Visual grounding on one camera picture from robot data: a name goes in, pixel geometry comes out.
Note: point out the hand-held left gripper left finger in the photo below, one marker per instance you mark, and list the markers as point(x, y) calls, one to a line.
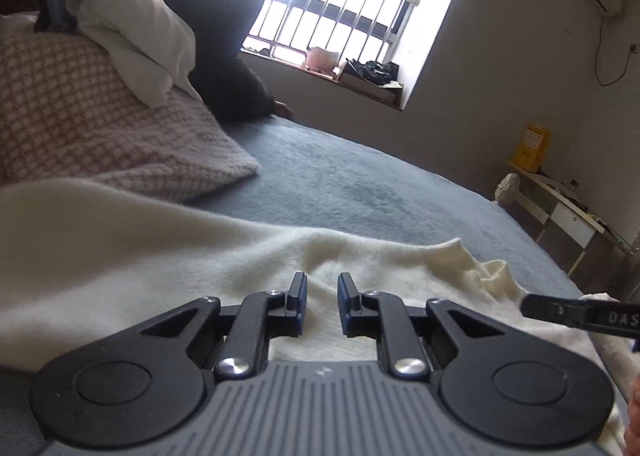
point(300, 303)

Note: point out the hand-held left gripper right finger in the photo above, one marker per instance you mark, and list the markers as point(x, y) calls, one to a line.
point(344, 306)

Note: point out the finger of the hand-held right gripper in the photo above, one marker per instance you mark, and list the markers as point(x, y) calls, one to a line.
point(547, 308)

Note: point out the cream deer sweater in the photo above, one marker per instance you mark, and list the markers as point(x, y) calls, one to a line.
point(150, 246)

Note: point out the person's right hand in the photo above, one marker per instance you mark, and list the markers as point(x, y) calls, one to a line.
point(634, 416)

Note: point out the beige folded garment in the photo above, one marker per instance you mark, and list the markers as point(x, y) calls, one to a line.
point(600, 298)

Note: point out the wooden desk with white drawer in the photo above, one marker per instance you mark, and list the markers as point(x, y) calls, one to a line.
point(575, 221)

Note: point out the grey-blue bed blanket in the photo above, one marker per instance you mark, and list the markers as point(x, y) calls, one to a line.
point(375, 186)

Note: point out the yellow box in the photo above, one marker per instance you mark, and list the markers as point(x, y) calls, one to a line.
point(532, 148)

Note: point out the cardboard shoe box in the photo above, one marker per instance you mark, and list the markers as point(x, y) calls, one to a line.
point(370, 83)

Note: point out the pink pot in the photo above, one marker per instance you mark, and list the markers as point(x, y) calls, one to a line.
point(322, 58)

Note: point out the pink checked knit garment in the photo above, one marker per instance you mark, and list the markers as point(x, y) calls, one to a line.
point(100, 126)

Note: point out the window with metal railing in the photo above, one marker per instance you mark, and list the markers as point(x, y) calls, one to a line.
point(350, 1)

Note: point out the white folded cloth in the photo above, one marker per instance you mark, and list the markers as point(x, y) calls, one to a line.
point(135, 31)

